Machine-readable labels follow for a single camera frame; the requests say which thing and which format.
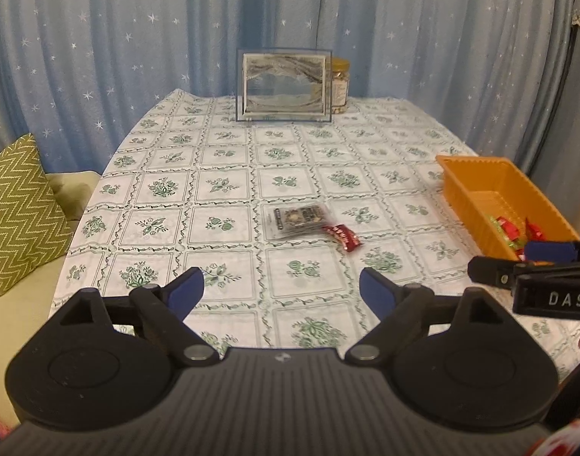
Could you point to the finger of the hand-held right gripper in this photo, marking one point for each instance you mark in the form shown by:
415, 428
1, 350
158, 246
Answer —
551, 251
492, 270

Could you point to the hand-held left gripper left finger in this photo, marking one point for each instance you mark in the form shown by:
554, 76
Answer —
190, 286

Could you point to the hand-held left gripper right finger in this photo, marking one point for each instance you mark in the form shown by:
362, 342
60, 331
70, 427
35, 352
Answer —
373, 287

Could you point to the large shiny red snack packet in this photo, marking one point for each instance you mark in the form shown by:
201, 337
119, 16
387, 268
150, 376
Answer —
510, 229

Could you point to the orange plastic tray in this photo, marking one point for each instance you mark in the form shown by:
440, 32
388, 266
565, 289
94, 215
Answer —
475, 185

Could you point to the dark red long snack packet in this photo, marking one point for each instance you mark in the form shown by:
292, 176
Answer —
343, 237

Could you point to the grey clear snack packet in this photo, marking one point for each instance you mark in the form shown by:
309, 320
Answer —
297, 219

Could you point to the green floral tablecloth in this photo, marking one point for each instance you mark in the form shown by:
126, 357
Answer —
223, 185

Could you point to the red white printed cloth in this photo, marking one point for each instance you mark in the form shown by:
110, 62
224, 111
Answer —
563, 439

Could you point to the beige sofa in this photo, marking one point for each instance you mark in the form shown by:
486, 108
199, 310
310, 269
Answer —
23, 332

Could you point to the green zigzag cushion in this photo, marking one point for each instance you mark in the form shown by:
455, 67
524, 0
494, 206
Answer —
19, 213

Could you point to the yellow lid clear jar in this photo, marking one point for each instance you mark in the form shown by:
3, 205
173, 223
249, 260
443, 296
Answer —
339, 88

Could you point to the blue star curtain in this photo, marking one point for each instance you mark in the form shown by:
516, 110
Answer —
128, 33

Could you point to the sand art picture frame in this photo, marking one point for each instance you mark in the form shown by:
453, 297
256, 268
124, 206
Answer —
284, 85

